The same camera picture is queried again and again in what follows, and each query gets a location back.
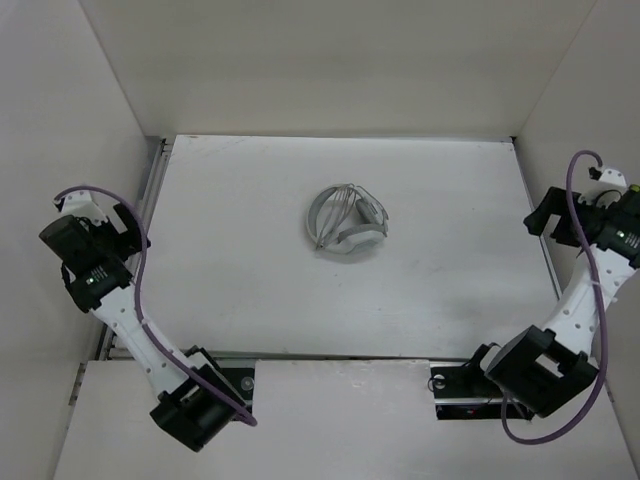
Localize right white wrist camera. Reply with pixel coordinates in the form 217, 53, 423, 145
579, 166, 628, 208

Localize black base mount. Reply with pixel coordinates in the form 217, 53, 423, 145
220, 365, 255, 408
427, 343, 502, 421

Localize grey headphone cable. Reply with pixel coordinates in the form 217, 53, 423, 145
314, 183, 390, 251

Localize left metal side rail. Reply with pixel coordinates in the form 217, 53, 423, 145
97, 137, 174, 361

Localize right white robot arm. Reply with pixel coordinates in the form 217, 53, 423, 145
463, 185, 639, 418

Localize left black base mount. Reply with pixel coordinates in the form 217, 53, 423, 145
220, 365, 255, 408

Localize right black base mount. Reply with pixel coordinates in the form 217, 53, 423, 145
427, 343, 502, 421

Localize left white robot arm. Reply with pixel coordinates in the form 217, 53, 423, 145
39, 190, 257, 452

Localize white grey headphones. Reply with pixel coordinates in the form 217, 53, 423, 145
305, 183, 389, 255

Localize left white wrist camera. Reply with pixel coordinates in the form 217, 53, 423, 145
50, 187, 110, 232

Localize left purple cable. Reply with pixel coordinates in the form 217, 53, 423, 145
53, 185, 259, 427

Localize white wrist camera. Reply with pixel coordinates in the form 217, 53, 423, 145
50, 187, 110, 232
579, 166, 628, 208

